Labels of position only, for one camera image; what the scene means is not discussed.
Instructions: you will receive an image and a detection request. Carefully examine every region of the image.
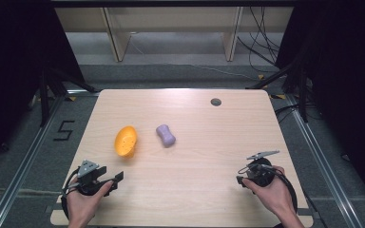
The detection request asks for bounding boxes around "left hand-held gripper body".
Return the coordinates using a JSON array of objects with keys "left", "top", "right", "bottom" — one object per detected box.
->
[{"left": 75, "top": 160, "right": 105, "bottom": 196}]

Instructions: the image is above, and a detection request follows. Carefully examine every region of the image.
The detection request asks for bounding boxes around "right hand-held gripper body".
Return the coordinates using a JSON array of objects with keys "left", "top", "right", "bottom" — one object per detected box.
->
[{"left": 244, "top": 150, "right": 280, "bottom": 187}]

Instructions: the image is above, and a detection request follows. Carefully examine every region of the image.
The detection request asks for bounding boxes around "orange soap dish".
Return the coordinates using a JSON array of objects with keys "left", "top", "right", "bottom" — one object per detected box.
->
[{"left": 113, "top": 124, "right": 139, "bottom": 159}]

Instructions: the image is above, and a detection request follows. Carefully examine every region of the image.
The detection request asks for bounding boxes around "purple soap bar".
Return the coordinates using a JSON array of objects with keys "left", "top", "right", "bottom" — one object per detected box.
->
[{"left": 155, "top": 123, "right": 177, "bottom": 148}]

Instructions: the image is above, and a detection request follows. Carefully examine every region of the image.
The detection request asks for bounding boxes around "person's right hand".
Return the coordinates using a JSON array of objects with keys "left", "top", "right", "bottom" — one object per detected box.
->
[{"left": 241, "top": 165, "right": 296, "bottom": 217}]

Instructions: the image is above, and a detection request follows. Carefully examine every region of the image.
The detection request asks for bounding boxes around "person's left hand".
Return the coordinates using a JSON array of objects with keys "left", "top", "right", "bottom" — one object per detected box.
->
[{"left": 66, "top": 177, "right": 114, "bottom": 221}]

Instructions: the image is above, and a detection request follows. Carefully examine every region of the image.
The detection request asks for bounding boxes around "black metal stand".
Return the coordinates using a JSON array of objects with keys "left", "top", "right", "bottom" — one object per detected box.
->
[
  {"left": 37, "top": 66, "right": 99, "bottom": 128},
  {"left": 246, "top": 47, "right": 313, "bottom": 124}
]

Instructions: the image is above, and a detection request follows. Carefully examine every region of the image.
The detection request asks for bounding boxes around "dark curtain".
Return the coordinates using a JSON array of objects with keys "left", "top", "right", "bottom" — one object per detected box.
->
[
  {"left": 275, "top": 0, "right": 365, "bottom": 203},
  {"left": 0, "top": 0, "right": 86, "bottom": 174}
]

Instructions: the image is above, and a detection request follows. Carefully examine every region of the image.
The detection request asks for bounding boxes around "beige wooden desk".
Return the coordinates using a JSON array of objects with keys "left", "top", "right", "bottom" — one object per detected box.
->
[{"left": 54, "top": 6, "right": 295, "bottom": 64}]

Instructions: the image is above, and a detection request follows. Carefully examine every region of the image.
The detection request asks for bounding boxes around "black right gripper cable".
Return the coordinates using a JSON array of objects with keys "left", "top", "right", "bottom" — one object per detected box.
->
[{"left": 265, "top": 164, "right": 299, "bottom": 214}]

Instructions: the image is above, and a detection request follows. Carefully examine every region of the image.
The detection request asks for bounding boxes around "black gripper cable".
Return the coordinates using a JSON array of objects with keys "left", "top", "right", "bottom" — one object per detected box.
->
[
  {"left": 265, "top": 164, "right": 299, "bottom": 214},
  {"left": 60, "top": 167, "right": 81, "bottom": 220}
]

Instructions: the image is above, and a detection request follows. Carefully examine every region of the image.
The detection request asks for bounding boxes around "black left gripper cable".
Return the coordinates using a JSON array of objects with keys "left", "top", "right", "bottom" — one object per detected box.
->
[{"left": 60, "top": 167, "right": 81, "bottom": 220}]

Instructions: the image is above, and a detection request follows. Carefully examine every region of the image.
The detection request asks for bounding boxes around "aluminium floor rail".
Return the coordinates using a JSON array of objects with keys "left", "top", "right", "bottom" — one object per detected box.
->
[
  {"left": 0, "top": 89, "right": 101, "bottom": 228},
  {"left": 284, "top": 93, "right": 365, "bottom": 228}
]

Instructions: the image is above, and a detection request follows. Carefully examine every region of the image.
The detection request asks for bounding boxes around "bundle of black cables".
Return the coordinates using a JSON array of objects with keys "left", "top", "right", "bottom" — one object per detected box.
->
[{"left": 236, "top": 6, "right": 282, "bottom": 74}]

